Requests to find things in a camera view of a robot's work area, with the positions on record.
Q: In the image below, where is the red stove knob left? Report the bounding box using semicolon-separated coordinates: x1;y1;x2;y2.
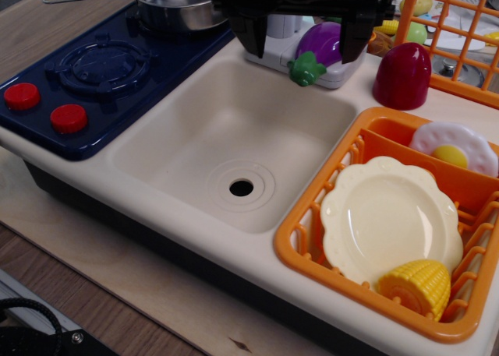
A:
4;83;41;111

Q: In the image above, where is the orange dish drying rack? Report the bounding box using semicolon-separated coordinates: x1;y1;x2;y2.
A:
274;108;498;352

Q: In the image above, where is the dark red toy vegetable half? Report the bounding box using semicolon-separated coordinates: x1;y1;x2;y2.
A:
372;43;432;111

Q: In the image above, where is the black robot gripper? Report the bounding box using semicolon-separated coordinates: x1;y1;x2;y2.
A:
214;0;392;64

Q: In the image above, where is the small yellow toy corn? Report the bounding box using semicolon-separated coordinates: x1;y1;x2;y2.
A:
374;19;399;36

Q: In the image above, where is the red stove knob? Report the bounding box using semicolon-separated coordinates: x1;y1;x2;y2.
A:
4;83;41;111
50;104;88;134

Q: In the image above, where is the dark blue toy stove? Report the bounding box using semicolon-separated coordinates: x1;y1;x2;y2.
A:
1;4;233;160

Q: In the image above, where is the yellow green toy fruit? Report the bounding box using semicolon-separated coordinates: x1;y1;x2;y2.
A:
399;0;433;16

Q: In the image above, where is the beige toy kitchen sink unit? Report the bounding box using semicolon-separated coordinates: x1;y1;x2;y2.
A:
1;42;498;355

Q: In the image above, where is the purple toy eggplant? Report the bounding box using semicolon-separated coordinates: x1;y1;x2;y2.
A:
287;22;342;86

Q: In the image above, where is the steel pot lid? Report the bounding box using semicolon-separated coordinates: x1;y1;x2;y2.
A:
432;56;484;87

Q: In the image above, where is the red stove knob right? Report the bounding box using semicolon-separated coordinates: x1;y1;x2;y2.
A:
50;104;88;134

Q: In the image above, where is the orange plastic grid basket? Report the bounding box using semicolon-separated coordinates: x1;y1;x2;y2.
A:
396;0;498;109

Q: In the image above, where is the grey toy faucet base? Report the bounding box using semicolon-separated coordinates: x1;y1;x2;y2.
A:
245;15;366;90

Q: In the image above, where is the brown toy food piece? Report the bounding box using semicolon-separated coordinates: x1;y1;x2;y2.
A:
367;31;394;58

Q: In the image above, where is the black cable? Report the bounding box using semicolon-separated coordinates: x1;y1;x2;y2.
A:
0;298;63;356

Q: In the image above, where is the toy fried egg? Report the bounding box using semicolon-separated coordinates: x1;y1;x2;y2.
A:
409;122;498;177

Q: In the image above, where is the yellow toy corn piece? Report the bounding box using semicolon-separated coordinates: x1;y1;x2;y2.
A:
377;259;451;322

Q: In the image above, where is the black base plate with screw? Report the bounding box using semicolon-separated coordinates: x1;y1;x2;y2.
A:
1;326;116;356

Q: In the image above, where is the green toy apple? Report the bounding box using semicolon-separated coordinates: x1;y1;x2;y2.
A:
392;22;427;44

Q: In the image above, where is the cream plastic plate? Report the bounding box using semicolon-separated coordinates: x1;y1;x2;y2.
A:
320;157;463;285

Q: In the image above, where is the stainless steel pan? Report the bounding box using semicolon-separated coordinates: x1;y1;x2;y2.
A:
42;0;227;33

